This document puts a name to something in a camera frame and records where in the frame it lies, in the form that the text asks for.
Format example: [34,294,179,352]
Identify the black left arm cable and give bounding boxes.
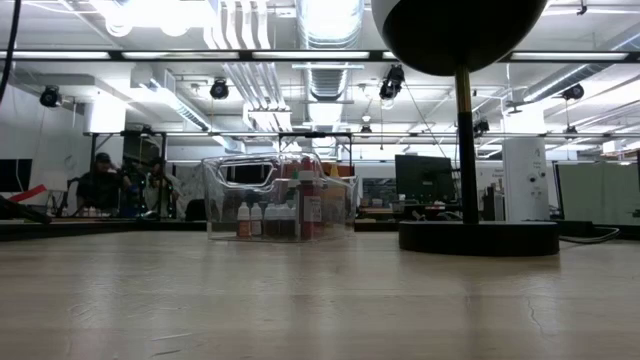
[0,0,24,105]

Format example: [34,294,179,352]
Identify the person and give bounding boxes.
[143,156,181,220]
[74,151,132,216]

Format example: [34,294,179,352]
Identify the black wall monitor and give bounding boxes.
[0,158,34,194]

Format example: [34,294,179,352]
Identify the black office chair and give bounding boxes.
[183,198,208,223]

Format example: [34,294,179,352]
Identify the white cabinet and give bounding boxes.
[501,137,551,224]

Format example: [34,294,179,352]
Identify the red tube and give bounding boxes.
[8,183,47,204]

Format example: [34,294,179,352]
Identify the clear plastic bin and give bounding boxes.
[201,152,360,245]

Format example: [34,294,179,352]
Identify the small red food coloring bottle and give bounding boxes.
[236,201,252,240]

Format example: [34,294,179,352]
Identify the green partition wall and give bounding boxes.
[554,160,640,226]

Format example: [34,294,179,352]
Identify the long ceiling light strip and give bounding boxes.
[509,51,631,62]
[2,48,374,62]

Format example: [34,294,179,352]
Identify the large yellow food coloring bottle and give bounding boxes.
[325,163,347,236]

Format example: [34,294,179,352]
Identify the large maroon food coloring bottle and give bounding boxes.
[298,169,324,242]

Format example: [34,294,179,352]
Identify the black rack frame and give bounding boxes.
[82,129,169,219]

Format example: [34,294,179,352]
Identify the silver ceiling duct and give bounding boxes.
[294,0,366,50]

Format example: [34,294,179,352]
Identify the black lamp with round base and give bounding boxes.
[370,0,561,258]

